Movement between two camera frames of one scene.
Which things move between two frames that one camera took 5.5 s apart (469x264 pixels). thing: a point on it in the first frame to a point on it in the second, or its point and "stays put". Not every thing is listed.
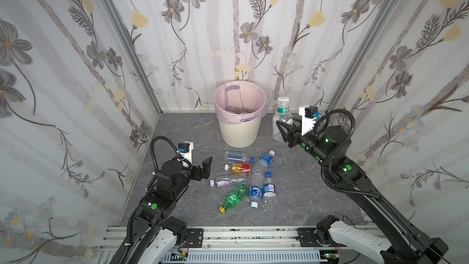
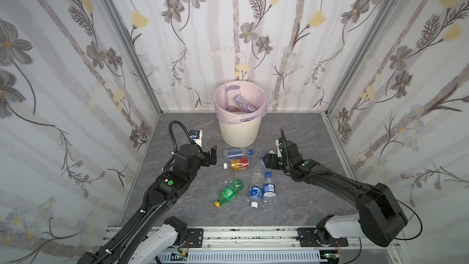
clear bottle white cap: x=255 y=195 stays put
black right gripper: x=297 y=137 to x=280 y=154
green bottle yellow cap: x=237 y=110 stays put
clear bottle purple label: x=228 y=181 to x=246 y=106
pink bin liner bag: x=239 y=102 stays put
